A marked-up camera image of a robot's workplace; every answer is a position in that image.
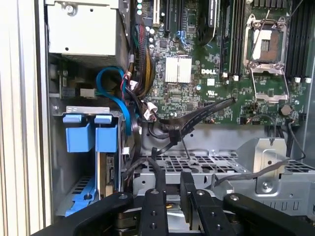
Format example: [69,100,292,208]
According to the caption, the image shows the metal socket cover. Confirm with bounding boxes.
[250,65,289,103]

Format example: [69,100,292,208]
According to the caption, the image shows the metal disk bay cage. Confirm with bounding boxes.
[132,127,315,218]

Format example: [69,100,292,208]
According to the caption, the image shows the silver chipset heat sink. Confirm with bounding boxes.
[164,57,192,84]

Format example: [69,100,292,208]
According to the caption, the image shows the silver metal bracket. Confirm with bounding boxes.
[253,137,288,195]

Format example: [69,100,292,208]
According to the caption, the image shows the green motherboard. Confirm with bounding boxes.
[132,0,308,126]

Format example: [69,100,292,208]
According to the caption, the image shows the grey wire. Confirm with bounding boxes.
[211,157,290,188]

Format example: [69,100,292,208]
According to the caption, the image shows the round coin battery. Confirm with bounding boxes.
[279,104,293,117]

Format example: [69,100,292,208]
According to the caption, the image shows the black graphics card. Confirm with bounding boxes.
[196,0,221,46]

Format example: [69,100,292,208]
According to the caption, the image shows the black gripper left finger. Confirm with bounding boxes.
[31,158,170,236]

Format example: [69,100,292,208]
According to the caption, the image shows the thin black wire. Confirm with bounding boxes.
[246,114,277,145]
[287,119,308,162]

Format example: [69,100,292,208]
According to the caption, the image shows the black expansion slot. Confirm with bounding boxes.
[175,0,185,33]
[164,0,172,33]

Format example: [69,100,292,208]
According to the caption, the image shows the black braided disk wire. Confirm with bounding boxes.
[122,147,160,179]

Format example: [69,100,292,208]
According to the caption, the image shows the white expansion slot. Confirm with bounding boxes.
[152,0,160,26]

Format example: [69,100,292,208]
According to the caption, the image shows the empty blue disk carrier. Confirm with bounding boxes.
[55,176,99,217]

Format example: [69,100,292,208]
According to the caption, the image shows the silver power supply unit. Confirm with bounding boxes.
[45,0,128,59]

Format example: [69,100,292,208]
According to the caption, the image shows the black PC case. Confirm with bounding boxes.
[34,0,315,223]

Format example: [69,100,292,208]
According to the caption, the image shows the black RAM slot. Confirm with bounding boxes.
[220,0,231,79]
[286,23,301,84]
[299,23,313,84]
[230,0,246,82]

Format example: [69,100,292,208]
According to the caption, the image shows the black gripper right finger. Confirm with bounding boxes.
[180,171,315,236]

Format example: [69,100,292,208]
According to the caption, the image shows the CPU socket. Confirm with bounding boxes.
[243,14,288,71]

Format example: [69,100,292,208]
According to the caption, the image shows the black flat disk wire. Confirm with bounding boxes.
[157,97,237,135]

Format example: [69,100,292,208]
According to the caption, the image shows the blue flat data wire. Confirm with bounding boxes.
[95,66,137,136]

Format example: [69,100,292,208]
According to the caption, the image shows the white wire connectors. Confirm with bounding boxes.
[143,102,158,121]

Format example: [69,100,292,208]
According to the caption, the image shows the hard disk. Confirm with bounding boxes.
[63,114,120,197]

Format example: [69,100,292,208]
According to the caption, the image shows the thin wire locking lever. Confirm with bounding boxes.
[248,9,271,63]

